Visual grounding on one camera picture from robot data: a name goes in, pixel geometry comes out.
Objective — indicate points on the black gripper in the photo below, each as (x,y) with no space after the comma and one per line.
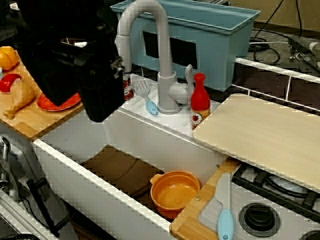
(102,100)

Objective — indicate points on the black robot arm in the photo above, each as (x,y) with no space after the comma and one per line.
(55,57)

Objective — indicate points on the large bamboo counter board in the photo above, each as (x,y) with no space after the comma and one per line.
(32,120)

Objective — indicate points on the small bamboo counter board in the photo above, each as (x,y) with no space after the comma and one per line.
(192,220)

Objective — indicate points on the light wooden cutting board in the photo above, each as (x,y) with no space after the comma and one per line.
(265,135)

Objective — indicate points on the tomato can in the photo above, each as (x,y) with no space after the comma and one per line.
(128,87)

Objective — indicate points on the red plate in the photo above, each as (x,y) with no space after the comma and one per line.
(67,103)

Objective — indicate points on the white toy sink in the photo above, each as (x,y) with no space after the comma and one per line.
(140,140)

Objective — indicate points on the grey toy faucet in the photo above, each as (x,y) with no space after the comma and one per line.
(165,75)

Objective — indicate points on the brown cloth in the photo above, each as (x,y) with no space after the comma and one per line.
(120,167)

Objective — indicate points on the toy chicken drumstick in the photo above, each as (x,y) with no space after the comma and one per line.
(21,96)

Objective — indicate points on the red pepper slice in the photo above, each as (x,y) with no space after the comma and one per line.
(7,82)

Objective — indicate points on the red ketchup bottle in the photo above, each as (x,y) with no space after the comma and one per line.
(200,100)

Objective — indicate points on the orange bell pepper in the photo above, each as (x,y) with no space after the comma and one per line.
(7,58)

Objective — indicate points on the white cup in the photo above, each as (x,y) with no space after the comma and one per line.
(1,73)

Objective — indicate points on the metal clamp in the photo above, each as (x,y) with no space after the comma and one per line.
(7,165)

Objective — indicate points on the orange toy pot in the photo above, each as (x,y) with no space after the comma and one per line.
(175,195)

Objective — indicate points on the teal plastic bin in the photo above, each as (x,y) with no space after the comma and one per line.
(215,50)

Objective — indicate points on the black stove grate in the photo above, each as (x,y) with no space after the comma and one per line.
(262,190)

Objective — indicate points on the black round stove burner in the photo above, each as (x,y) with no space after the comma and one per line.
(258,220)

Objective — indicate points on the metal stand base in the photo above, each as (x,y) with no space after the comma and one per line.
(305,52)

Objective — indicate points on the aluminium frame rail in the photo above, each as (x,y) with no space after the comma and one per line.
(17,217)

